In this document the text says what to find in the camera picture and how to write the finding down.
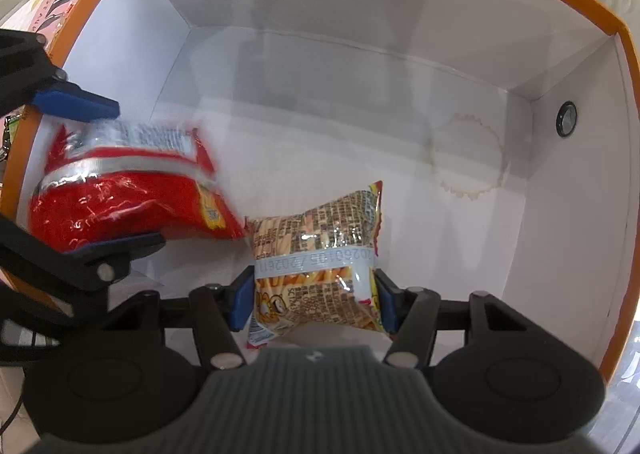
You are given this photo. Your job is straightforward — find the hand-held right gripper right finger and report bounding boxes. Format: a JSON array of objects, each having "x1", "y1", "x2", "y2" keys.
[{"x1": 375, "y1": 269, "x2": 531, "y2": 367}]

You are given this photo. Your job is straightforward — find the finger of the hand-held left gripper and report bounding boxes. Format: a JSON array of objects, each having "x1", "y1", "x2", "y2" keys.
[
  {"x1": 0, "y1": 214, "x2": 166, "y2": 329},
  {"x1": 0, "y1": 31, "x2": 121, "y2": 123}
]

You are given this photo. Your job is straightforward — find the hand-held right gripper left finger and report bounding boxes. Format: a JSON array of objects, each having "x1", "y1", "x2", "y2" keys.
[{"x1": 107, "y1": 266, "x2": 256, "y2": 369}]

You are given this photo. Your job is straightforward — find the red snack packet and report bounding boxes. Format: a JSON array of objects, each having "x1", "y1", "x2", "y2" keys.
[{"x1": 27, "y1": 119, "x2": 248, "y2": 255}]

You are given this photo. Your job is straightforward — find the yellow fries-print snack packet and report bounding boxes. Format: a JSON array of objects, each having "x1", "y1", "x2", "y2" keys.
[{"x1": 245, "y1": 180, "x2": 396, "y2": 350}]

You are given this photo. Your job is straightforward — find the orange-rimmed white cardboard box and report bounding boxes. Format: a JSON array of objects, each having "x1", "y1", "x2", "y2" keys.
[{"x1": 0, "y1": 0, "x2": 640, "y2": 387}]

